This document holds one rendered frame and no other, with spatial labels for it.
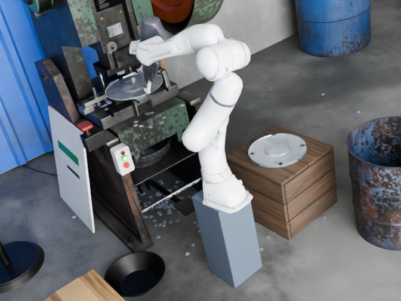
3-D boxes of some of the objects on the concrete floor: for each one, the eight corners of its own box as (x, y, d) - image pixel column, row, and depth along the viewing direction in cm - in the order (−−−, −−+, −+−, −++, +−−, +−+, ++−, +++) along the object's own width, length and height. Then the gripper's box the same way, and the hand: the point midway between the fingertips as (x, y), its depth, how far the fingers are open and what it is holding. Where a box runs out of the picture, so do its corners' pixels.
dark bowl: (180, 282, 266) (176, 272, 262) (126, 318, 253) (122, 307, 250) (148, 252, 288) (145, 242, 285) (97, 283, 276) (93, 273, 272)
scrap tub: (462, 221, 264) (468, 135, 239) (404, 267, 247) (404, 180, 222) (389, 186, 296) (388, 107, 271) (333, 226, 279) (326, 144, 254)
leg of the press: (154, 245, 292) (107, 91, 246) (136, 256, 288) (84, 102, 241) (83, 178, 362) (36, 49, 315) (67, 186, 357) (16, 56, 310)
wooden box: (338, 201, 294) (333, 146, 276) (289, 240, 276) (281, 183, 258) (281, 175, 322) (274, 123, 304) (234, 209, 304) (223, 156, 286)
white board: (93, 233, 311) (81, 133, 285) (60, 196, 349) (47, 105, 323) (95, 232, 311) (83, 132, 286) (62, 196, 349) (49, 105, 324)
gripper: (143, 63, 242) (141, 102, 260) (166, 51, 248) (162, 90, 266) (132, 54, 245) (131, 93, 263) (154, 42, 251) (152, 82, 270)
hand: (147, 86), depth 262 cm, fingers closed
